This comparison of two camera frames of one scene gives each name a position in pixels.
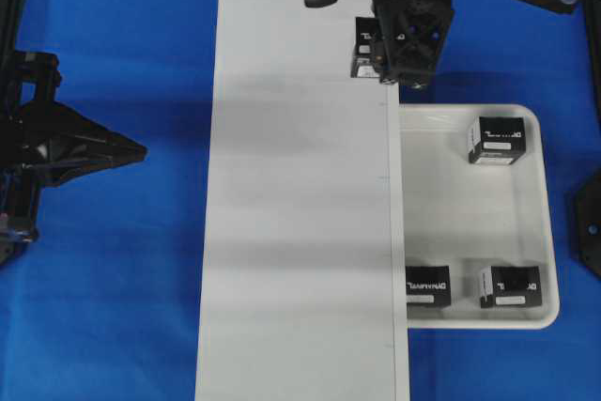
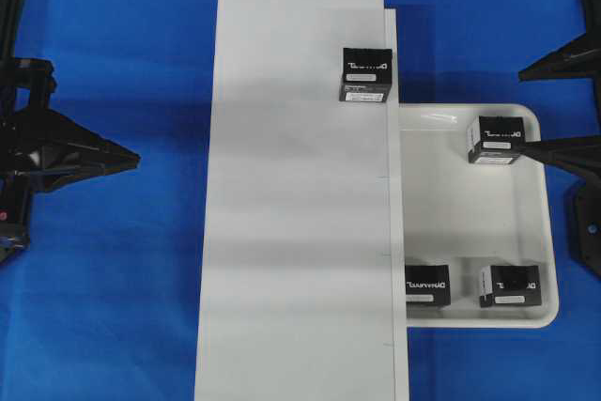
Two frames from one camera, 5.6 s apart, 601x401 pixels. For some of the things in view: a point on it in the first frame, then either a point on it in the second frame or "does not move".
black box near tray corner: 496,140 does not move
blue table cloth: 101,300 does not move
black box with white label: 361,60 → 367,75
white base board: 302,279 does not move
